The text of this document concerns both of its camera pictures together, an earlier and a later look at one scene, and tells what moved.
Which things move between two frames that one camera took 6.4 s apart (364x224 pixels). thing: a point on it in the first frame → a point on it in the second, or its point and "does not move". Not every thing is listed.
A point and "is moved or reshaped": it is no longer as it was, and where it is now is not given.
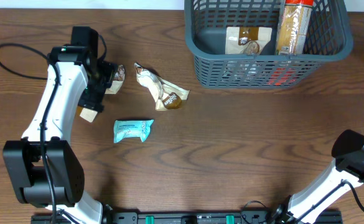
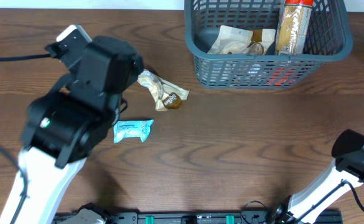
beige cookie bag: x=119 y=74 is moved or reshaped
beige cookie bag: x=167 y=96 does not move
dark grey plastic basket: x=206 y=21 does not move
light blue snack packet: x=127 y=129 does not move
